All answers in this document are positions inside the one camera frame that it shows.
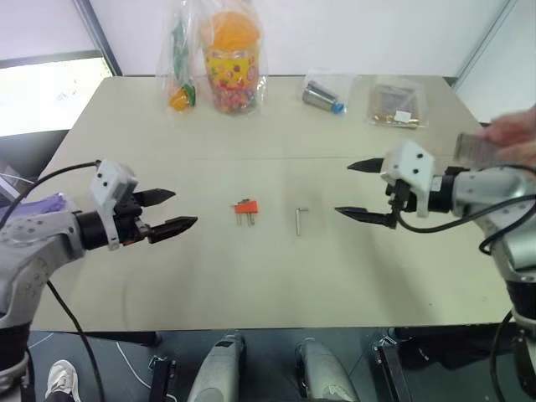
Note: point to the clear bag of brass parts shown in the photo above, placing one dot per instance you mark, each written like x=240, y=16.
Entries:
x=393, y=104

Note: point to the clear bag around cylinder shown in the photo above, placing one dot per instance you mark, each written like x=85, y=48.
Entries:
x=349, y=84

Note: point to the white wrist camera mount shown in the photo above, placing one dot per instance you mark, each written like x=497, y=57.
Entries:
x=109, y=180
x=412, y=163

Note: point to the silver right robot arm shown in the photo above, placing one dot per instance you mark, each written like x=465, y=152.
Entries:
x=490, y=186

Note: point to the dark window frame post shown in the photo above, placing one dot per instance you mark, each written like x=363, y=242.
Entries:
x=100, y=37

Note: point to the grey wall frame post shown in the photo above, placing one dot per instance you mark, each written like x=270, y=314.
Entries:
x=486, y=37

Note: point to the white sneaker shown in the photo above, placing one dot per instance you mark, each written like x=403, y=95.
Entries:
x=63, y=379

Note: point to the candy jar in plastic bag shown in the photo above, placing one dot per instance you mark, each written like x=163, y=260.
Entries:
x=259, y=92

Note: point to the silver hex key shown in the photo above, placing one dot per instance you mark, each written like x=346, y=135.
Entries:
x=298, y=222

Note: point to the clear bag with toys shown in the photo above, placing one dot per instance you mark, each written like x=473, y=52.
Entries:
x=178, y=54

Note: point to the red plastic block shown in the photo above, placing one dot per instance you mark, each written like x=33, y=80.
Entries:
x=247, y=207

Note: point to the grey rounded shape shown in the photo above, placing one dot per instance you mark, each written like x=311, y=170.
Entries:
x=324, y=372
x=218, y=368

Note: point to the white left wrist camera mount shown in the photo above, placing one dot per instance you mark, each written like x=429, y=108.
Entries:
x=109, y=180

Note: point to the purple cloth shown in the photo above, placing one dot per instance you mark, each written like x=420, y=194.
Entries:
x=46, y=205

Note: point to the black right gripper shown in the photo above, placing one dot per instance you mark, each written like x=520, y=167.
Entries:
x=401, y=197

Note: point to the colourful cup with orange lid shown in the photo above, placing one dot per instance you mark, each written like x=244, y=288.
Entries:
x=230, y=71

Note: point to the black table leg bracket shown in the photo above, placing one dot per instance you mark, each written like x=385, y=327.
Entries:
x=391, y=368
x=163, y=379

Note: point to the grey ribbed object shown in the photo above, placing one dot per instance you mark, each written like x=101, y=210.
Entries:
x=475, y=147

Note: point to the orange and green toy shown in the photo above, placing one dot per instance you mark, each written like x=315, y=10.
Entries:
x=182, y=98

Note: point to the person's bare hand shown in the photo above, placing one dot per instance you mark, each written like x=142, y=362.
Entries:
x=517, y=134

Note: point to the small orange plug part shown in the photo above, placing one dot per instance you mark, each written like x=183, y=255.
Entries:
x=251, y=219

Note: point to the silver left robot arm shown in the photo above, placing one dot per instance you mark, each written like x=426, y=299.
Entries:
x=29, y=243

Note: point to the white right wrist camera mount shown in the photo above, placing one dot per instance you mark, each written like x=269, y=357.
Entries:
x=412, y=163

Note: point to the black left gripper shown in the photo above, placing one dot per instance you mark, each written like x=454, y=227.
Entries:
x=130, y=226

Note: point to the metal cylinder with blue cap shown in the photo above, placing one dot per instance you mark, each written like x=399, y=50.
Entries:
x=320, y=98

